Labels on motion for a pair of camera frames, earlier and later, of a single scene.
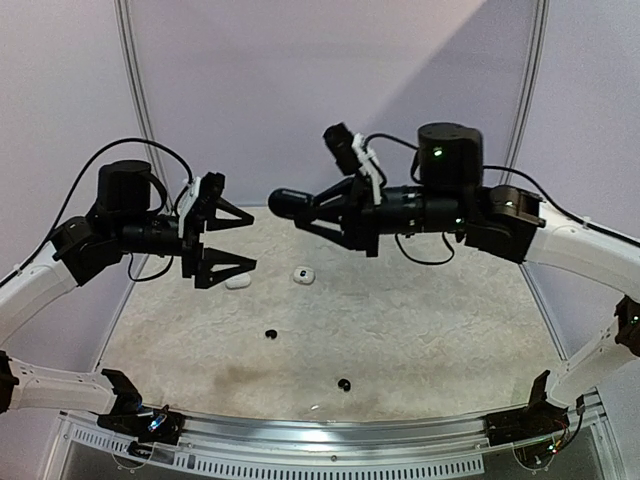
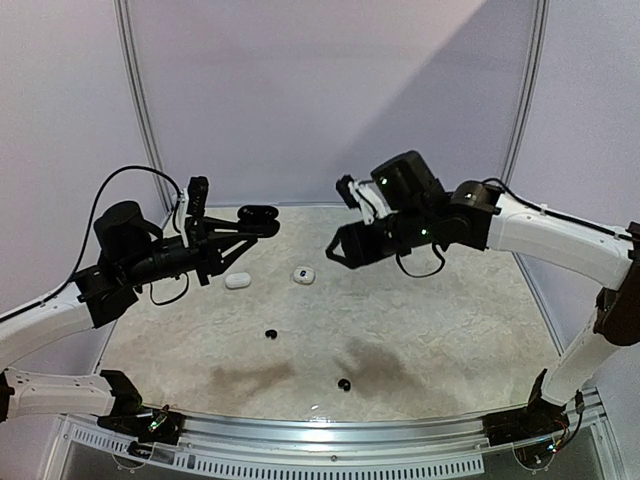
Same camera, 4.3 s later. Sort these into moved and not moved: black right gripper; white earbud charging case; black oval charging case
Moved: black oval charging case; black right gripper
Not moved: white earbud charging case
